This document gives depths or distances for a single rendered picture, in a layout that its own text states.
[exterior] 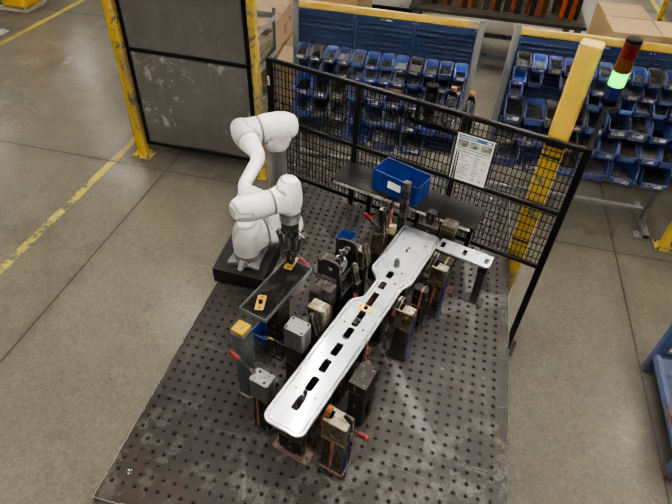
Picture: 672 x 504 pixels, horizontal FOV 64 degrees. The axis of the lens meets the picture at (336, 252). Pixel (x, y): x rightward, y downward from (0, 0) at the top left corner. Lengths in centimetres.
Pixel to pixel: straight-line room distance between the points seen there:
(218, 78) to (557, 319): 325
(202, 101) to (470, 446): 357
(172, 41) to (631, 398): 422
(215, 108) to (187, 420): 302
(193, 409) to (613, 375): 268
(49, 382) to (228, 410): 154
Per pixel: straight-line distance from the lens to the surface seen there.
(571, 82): 279
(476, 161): 304
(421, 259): 278
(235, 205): 206
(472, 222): 304
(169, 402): 263
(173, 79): 494
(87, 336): 394
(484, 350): 286
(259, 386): 219
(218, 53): 463
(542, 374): 379
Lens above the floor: 287
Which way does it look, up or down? 43 degrees down
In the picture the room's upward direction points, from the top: 3 degrees clockwise
